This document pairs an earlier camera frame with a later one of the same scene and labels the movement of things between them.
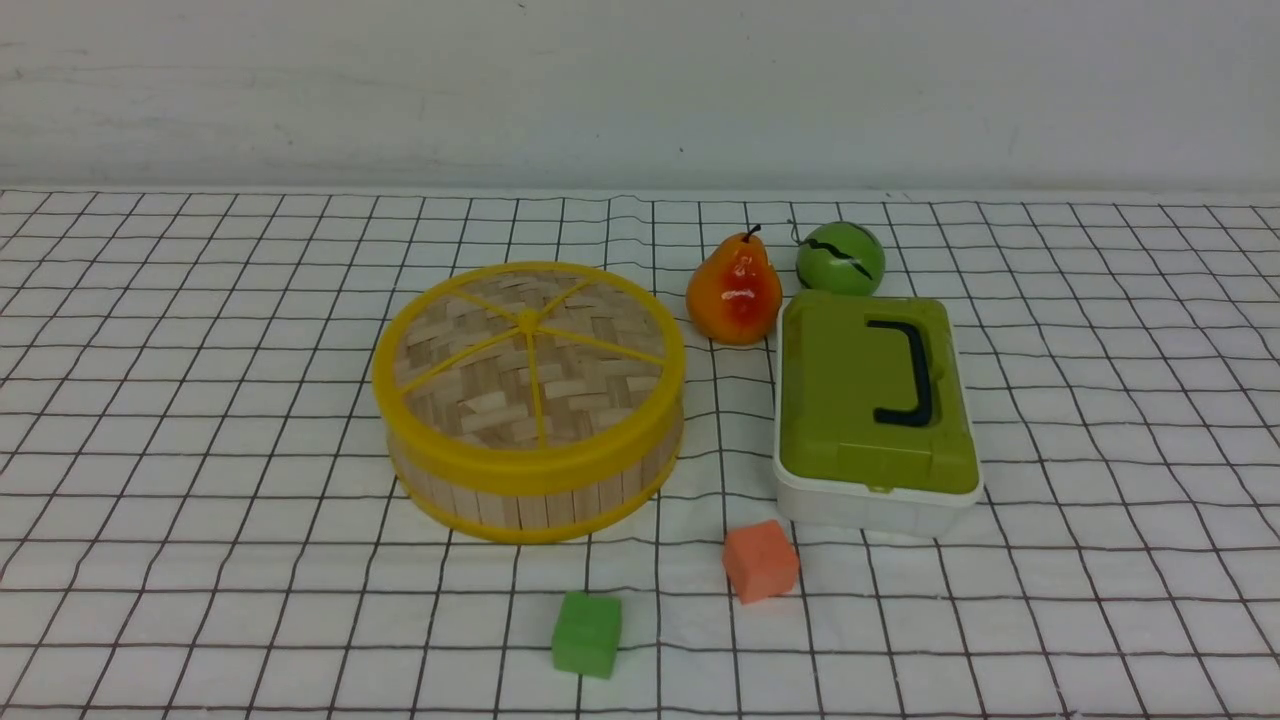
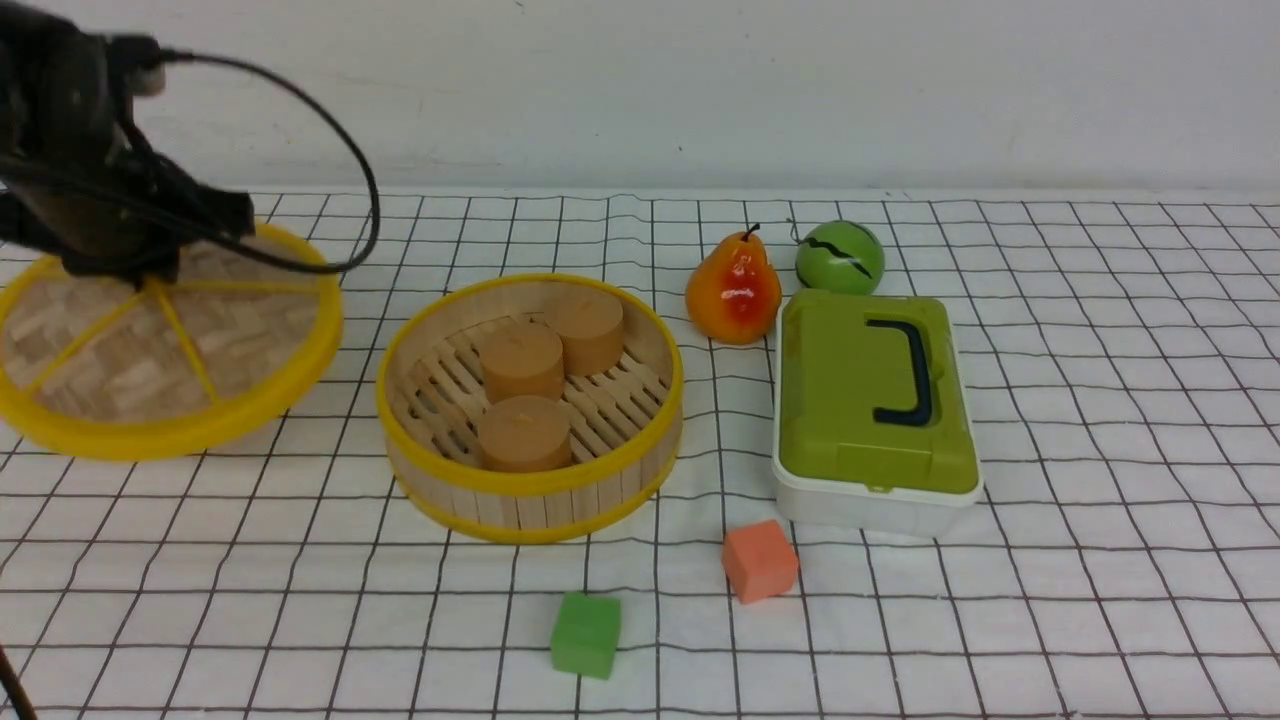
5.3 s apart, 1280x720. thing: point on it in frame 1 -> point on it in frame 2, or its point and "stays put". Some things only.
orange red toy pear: (734, 295) stays put
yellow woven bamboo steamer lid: (530, 377) -> (100, 368)
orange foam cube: (761, 560) stays put
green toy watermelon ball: (841, 258) stays put
